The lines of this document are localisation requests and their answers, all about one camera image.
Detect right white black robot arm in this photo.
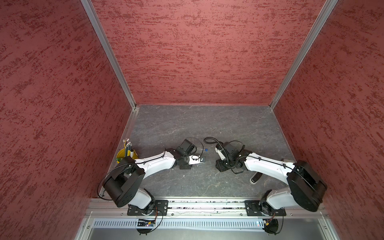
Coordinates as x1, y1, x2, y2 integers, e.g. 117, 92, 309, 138
215, 142, 328, 217

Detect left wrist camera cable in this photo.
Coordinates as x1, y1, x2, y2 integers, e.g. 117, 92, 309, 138
185, 137, 205, 161

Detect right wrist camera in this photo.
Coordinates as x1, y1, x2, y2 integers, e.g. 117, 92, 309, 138
215, 145, 227, 161

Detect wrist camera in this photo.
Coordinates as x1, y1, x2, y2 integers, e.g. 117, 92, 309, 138
189, 155, 206, 165
215, 145, 227, 161

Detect white slotted cable duct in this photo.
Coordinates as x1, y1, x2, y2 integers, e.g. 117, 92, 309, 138
92, 218, 264, 231

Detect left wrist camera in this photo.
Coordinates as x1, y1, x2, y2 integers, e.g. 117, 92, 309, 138
189, 155, 206, 165

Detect yellow cup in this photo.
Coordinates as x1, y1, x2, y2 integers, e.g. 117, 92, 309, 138
116, 149, 139, 163

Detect aluminium front rail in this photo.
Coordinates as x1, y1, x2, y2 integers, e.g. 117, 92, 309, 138
85, 197, 329, 219

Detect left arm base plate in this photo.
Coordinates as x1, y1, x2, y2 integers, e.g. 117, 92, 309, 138
127, 200, 169, 217

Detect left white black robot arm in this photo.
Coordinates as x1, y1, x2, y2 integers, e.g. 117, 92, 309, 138
102, 139, 203, 216

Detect pens in cup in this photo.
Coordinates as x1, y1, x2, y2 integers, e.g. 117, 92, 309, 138
123, 139, 134, 158

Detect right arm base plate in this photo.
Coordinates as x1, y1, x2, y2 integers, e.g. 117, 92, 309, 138
244, 200, 287, 217

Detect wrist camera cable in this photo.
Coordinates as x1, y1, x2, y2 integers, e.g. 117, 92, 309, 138
203, 136, 229, 163
185, 137, 205, 161

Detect black marker on table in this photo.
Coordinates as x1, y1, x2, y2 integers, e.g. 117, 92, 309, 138
250, 172, 263, 185

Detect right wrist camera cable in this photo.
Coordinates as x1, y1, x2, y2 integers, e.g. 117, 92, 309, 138
203, 136, 229, 163

